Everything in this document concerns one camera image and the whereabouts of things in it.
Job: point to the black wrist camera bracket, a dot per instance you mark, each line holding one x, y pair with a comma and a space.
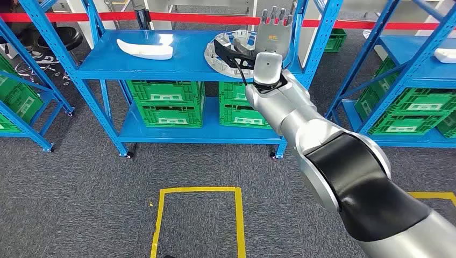
228, 53

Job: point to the crumpled clear plastic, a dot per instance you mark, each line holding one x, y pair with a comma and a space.
367, 34

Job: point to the black stanchion post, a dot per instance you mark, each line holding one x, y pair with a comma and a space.
142, 18

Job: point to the blue steel shelf rack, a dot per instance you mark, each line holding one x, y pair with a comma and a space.
66, 105
409, 46
171, 64

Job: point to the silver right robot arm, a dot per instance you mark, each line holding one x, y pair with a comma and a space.
356, 178

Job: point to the grey wheel hubcap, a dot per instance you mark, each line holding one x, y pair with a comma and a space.
228, 71

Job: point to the red barrier belt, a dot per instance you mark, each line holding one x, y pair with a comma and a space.
199, 18

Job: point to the person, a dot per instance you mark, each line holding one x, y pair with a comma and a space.
44, 57

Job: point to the black round stool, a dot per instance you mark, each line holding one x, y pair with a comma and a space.
60, 37

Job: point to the white cabinet panel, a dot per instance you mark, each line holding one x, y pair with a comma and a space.
89, 21

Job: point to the white plastic moulded part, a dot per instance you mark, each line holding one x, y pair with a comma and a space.
445, 56
146, 51

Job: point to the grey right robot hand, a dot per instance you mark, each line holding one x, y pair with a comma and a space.
274, 39

